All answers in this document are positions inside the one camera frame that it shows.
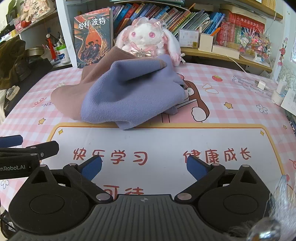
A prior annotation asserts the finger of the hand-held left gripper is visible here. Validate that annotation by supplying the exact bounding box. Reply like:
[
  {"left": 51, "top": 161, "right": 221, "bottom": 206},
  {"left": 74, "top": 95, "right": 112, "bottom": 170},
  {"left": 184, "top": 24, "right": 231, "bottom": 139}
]
[
  {"left": 0, "top": 141, "right": 59, "bottom": 160},
  {"left": 0, "top": 135, "right": 23, "bottom": 148}
]

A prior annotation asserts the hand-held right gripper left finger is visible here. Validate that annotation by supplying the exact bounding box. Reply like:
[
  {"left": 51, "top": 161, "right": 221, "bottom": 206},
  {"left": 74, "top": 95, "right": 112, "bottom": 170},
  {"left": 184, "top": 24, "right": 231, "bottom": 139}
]
[{"left": 26, "top": 155, "right": 114, "bottom": 204}]

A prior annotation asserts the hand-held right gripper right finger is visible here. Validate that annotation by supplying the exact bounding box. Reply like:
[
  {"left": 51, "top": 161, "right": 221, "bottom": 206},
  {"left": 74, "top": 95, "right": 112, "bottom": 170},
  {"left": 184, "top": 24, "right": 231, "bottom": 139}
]
[{"left": 174, "top": 155, "right": 264, "bottom": 204}]

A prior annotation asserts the purple and pink sweater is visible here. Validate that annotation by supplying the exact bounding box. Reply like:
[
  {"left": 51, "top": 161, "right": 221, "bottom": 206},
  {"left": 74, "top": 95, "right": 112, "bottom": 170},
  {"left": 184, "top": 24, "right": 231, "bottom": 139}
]
[{"left": 51, "top": 46, "right": 186, "bottom": 131}]

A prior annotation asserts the smart watch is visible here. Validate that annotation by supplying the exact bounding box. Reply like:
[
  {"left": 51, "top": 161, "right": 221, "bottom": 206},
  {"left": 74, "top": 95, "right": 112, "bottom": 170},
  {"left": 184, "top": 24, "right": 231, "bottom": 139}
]
[{"left": 6, "top": 85, "right": 20, "bottom": 100}]

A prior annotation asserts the pink checked desk mat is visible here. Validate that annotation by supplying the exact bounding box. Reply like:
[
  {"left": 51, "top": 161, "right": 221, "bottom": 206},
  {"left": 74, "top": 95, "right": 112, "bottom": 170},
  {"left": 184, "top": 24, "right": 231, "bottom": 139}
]
[{"left": 0, "top": 61, "right": 296, "bottom": 209}]

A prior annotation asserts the dark jacket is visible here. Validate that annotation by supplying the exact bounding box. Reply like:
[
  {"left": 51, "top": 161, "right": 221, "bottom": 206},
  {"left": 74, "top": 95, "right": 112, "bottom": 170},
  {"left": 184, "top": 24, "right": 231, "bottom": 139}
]
[{"left": 0, "top": 37, "right": 53, "bottom": 90}]

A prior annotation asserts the grey fluffy trim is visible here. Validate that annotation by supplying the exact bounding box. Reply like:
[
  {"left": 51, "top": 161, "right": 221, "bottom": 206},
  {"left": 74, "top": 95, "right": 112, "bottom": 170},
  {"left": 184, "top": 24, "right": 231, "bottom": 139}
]
[{"left": 246, "top": 174, "right": 296, "bottom": 241}]

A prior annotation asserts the round metal tin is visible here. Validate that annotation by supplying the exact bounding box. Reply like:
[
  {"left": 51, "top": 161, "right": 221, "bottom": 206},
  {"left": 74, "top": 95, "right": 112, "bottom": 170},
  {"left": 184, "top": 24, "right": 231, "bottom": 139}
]
[{"left": 24, "top": 46, "right": 44, "bottom": 57}]

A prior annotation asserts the white bottle with blue label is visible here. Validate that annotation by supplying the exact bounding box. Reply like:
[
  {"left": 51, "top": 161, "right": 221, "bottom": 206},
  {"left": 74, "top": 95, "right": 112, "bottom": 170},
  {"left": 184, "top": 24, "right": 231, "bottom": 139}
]
[{"left": 55, "top": 45, "right": 71, "bottom": 65}]

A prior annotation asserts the red bottle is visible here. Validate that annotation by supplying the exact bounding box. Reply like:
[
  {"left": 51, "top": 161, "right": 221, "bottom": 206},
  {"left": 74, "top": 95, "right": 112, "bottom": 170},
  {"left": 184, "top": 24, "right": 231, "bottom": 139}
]
[{"left": 45, "top": 28, "right": 57, "bottom": 61}]

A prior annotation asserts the bundle of pens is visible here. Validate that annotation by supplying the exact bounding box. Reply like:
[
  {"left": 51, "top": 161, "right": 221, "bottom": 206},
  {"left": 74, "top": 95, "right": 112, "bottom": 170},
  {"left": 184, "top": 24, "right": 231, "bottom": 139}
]
[{"left": 54, "top": 31, "right": 67, "bottom": 47}]

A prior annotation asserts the white charger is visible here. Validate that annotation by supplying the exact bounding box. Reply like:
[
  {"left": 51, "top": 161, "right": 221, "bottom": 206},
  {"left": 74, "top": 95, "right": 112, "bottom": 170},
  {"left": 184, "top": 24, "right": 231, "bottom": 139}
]
[{"left": 271, "top": 77, "right": 288, "bottom": 105}]

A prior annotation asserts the white and wood bookshelf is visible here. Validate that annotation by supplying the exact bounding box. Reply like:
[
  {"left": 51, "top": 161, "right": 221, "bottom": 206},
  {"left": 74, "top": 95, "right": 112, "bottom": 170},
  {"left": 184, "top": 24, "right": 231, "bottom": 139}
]
[{"left": 55, "top": 0, "right": 284, "bottom": 72}]

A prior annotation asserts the white paper card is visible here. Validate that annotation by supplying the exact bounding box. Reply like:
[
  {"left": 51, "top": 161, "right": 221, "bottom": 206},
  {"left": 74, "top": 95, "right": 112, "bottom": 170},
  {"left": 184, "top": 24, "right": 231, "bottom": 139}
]
[{"left": 280, "top": 88, "right": 296, "bottom": 112}]

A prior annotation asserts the dragon cover book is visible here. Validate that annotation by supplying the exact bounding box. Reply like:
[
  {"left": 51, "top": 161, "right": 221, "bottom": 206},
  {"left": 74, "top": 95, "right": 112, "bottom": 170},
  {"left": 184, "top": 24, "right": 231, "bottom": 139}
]
[{"left": 73, "top": 8, "right": 114, "bottom": 69}]

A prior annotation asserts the flat white box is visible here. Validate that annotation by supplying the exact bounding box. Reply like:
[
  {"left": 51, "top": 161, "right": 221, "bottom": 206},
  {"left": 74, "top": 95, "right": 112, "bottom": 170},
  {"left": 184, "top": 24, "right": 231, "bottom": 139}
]
[{"left": 211, "top": 44, "right": 241, "bottom": 58}]

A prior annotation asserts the white pen box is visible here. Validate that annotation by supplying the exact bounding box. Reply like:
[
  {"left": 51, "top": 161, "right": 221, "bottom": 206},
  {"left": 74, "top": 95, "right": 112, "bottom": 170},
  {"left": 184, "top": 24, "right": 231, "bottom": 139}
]
[{"left": 198, "top": 32, "right": 216, "bottom": 52}]

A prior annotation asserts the clear labelled box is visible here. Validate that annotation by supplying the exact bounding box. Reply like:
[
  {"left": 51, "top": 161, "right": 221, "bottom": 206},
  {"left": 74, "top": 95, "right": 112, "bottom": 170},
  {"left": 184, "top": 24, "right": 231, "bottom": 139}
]
[{"left": 179, "top": 28, "right": 200, "bottom": 49}]

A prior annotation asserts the pink floral plush toy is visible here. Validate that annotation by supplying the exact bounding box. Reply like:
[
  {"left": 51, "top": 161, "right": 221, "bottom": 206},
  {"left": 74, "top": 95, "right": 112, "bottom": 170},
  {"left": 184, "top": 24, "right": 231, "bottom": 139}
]
[{"left": 14, "top": 0, "right": 51, "bottom": 30}]

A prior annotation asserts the beaded flower bouquet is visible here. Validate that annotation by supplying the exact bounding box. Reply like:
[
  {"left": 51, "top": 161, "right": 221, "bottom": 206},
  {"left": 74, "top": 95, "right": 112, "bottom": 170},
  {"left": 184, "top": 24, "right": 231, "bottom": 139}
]
[{"left": 238, "top": 25, "right": 272, "bottom": 62}]

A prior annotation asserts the white and pink plush bunny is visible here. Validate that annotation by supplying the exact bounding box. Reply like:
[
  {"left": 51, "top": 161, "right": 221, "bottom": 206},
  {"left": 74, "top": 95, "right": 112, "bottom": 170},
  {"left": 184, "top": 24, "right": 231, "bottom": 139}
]
[{"left": 114, "top": 19, "right": 186, "bottom": 67}]

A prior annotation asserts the row of colourful books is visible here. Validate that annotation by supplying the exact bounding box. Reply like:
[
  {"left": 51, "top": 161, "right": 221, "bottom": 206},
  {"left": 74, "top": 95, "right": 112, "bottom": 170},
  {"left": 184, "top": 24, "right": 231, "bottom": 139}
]
[{"left": 110, "top": 2, "right": 265, "bottom": 50}]

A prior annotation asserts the white cable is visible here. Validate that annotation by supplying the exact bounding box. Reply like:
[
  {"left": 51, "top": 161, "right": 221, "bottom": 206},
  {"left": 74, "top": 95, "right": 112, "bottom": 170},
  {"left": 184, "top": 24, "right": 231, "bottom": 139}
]
[{"left": 225, "top": 54, "right": 278, "bottom": 84}]

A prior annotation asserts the cartoon wall sticker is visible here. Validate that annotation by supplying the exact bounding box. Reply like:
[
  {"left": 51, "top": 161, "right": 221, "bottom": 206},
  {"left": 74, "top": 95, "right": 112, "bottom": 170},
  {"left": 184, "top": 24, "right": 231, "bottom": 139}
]
[{"left": 277, "top": 38, "right": 288, "bottom": 67}]

